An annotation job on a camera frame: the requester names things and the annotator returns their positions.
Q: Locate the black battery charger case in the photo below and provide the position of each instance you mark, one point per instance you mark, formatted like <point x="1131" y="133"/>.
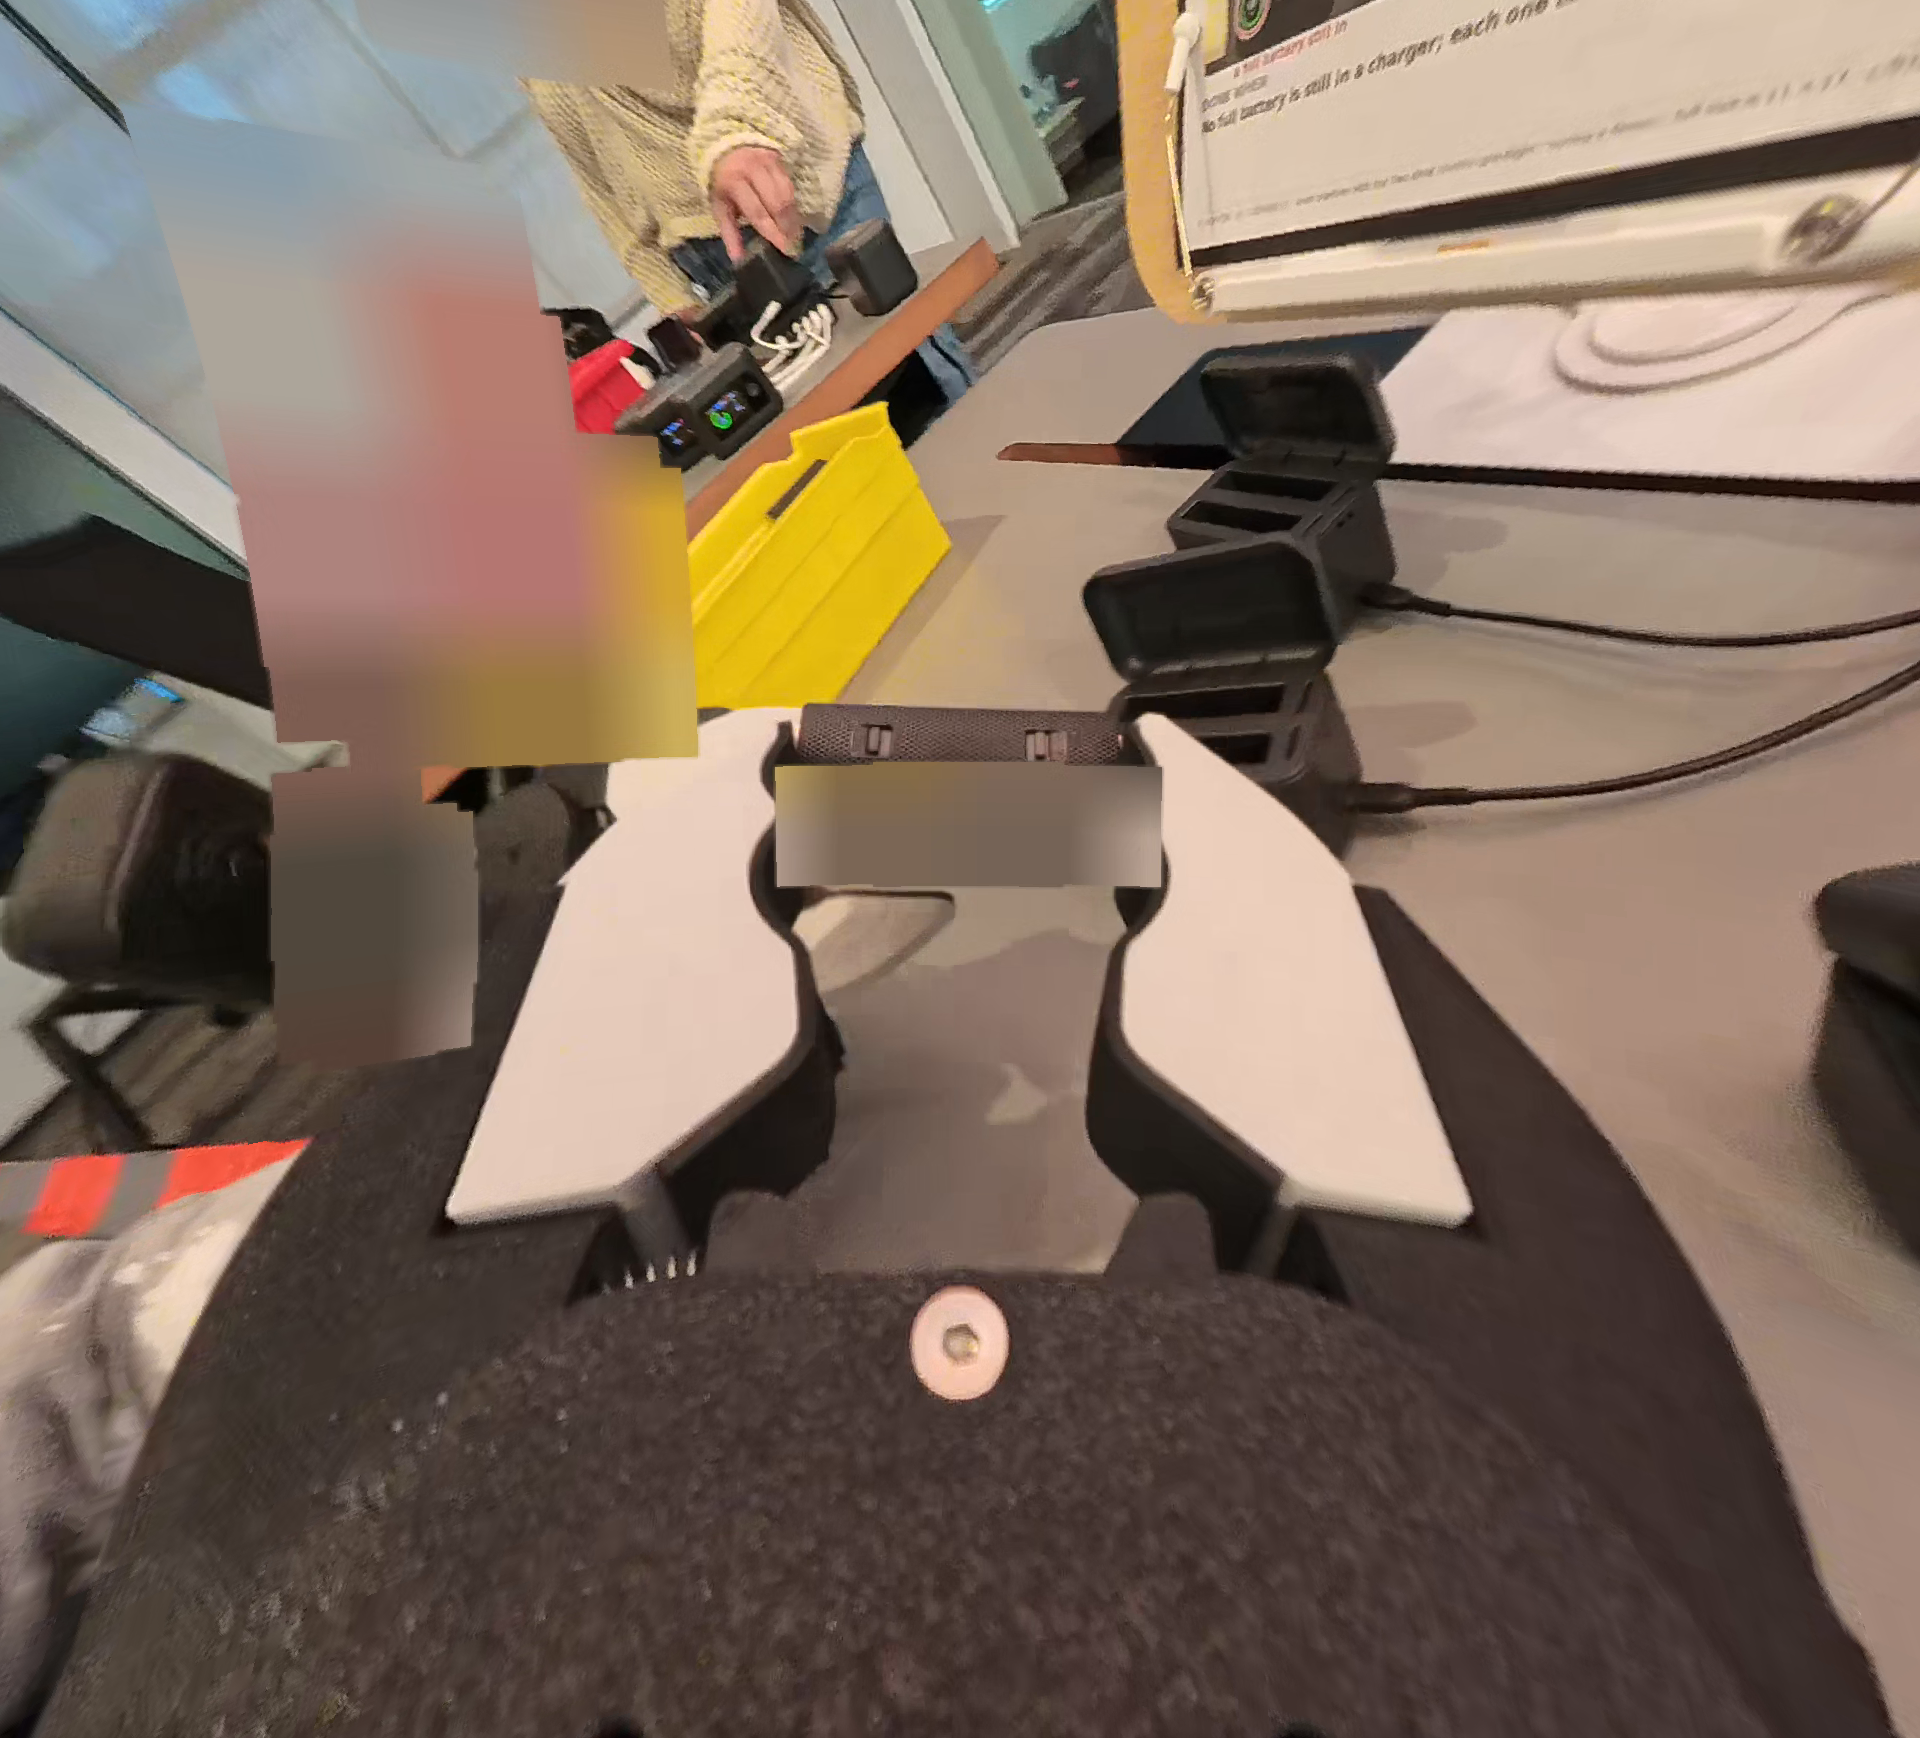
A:
<point x="1298" y="420"/>
<point x="704" y="406"/>
<point x="1876" y="1021"/>
<point x="1216" y="614"/>

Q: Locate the wooden instruction board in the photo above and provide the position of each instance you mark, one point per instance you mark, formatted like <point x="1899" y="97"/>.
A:
<point x="1499" y="89"/>

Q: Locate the wooden work table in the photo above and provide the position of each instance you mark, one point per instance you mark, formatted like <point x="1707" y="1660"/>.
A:
<point x="901" y="316"/>

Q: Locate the yellow plastic bin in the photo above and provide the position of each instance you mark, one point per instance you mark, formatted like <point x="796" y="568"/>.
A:
<point x="825" y="569"/>

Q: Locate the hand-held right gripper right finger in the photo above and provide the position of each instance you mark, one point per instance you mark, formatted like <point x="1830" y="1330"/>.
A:
<point x="1292" y="1021"/>

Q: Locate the black camera battery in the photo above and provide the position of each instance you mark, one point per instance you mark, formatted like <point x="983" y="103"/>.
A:
<point x="794" y="494"/>

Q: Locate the white clip bar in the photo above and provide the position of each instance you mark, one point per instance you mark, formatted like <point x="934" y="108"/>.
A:
<point x="1499" y="270"/>

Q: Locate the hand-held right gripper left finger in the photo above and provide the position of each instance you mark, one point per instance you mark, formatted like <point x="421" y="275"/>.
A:
<point x="644" y="1021"/>

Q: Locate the white base mat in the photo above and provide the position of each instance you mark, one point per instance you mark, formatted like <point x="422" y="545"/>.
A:
<point x="1499" y="406"/>

